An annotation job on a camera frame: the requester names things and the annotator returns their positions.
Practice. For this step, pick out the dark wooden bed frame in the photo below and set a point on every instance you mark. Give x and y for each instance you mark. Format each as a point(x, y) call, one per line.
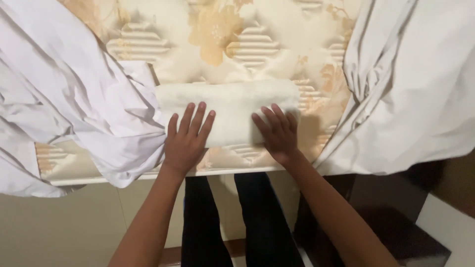
point(378, 215)

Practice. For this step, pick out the cream towel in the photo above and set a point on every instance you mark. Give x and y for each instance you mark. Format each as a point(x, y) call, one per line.
point(230, 107)

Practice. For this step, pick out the person's black trousers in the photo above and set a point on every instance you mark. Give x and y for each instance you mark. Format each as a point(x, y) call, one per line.
point(237, 222)

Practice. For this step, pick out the floral quilted mattress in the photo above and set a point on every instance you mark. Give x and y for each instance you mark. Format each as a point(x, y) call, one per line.
point(237, 44)

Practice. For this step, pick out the person's right hand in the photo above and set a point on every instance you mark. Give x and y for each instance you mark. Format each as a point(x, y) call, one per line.
point(280, 141)

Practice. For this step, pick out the white duvet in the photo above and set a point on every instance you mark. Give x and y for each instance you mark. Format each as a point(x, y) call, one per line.
point(404, 85)

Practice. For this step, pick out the person's left hand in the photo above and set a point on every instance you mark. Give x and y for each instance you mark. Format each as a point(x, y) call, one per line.
point(185, 146)

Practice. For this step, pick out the crumpled white bed sheet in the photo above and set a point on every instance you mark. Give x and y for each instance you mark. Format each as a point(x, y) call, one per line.
point(63, 96)

